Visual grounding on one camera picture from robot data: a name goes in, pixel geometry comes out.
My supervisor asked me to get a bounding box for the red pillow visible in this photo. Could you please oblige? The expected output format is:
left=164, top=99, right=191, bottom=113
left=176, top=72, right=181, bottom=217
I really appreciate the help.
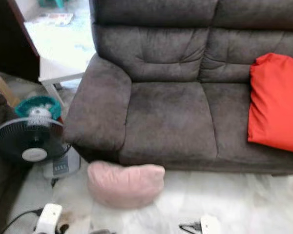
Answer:
left=248, top=53, right=293, bottom=154

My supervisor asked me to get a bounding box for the pink pillow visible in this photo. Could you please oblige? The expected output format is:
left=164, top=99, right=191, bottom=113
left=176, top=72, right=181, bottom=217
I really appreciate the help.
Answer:
left=87, top=161, right=166, bottom=210

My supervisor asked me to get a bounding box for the brown two-seat sofa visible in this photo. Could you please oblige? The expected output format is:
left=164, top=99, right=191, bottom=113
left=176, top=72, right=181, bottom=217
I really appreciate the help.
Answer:
left=63, top=0, right=293, bottom=175

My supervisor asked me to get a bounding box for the patterned floor mat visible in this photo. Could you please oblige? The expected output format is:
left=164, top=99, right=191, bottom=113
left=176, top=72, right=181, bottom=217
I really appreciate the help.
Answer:
left=39, top=13, right=74, bottom=26

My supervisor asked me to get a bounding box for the dark green standing fan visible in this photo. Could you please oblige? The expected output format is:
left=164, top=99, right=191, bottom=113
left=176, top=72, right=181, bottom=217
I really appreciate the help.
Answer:
left=0, top=108, right=81, bottom=180

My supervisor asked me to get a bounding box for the teal basket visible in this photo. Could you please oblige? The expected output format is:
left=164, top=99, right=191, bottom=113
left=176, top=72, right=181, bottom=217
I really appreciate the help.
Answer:
left=15, top=96, right=63, bottom=120

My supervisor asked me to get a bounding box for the brown cardboard box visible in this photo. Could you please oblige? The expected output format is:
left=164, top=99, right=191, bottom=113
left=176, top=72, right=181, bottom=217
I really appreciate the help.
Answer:
left=0, top=76, right=20, bottom=108

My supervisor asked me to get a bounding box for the white side table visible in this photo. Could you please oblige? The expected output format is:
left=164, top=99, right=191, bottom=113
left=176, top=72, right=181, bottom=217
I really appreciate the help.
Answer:
left=38, top=56, right=93, bottom=100

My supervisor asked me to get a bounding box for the dark brown wooden door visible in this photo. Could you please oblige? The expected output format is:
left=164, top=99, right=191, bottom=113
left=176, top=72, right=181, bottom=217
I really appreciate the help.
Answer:
left=0, top=0, right=42, bottom=83

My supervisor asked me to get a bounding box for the teal plastic stool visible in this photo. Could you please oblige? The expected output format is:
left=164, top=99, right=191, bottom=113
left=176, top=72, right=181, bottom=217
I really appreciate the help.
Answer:
left=39, top=0, right=69, bottom=9

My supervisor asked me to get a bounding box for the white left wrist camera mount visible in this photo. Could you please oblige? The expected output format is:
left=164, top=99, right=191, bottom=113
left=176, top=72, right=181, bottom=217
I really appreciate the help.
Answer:
left=36, top=203, right=63, bottom=234

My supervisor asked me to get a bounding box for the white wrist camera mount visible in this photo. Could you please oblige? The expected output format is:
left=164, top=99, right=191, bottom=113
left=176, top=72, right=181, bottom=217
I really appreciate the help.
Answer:
left=36, top=203, right=63, bottom=234
left=200, top=215, right=222, bottom=234

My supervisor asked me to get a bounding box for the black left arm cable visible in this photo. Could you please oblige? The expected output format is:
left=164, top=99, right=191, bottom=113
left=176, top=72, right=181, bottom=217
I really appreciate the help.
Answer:
left=1, top=208, right=43, bottom=234

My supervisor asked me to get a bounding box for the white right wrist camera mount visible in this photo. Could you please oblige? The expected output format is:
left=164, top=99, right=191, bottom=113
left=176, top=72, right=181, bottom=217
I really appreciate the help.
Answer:
left=200, top=215, right=222, bottom=234

